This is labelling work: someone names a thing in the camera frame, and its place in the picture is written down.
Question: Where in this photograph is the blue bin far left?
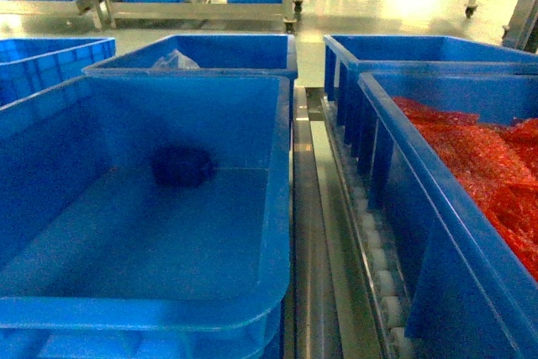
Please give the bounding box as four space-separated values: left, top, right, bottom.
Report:
1 37 116 105

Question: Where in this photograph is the empty blue target bin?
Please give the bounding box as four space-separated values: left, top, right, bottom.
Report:
1 75 290 358

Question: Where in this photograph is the blue bin with plastic bag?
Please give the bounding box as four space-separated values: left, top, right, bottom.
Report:
83 34 298 84

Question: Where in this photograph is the blue bin with red parts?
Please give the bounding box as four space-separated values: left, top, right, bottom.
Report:
358 72 537 358

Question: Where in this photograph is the blue bin behind red parts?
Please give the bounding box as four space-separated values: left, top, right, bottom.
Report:
324 34 537 145

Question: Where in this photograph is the red packaged parts pile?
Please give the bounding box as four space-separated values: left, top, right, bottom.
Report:
393 97 537 276

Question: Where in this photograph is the steel flow rack shelf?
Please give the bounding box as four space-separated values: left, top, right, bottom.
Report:
283 87 419 358

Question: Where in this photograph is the clear plastic bag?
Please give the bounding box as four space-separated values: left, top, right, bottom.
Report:
151 49 200 70

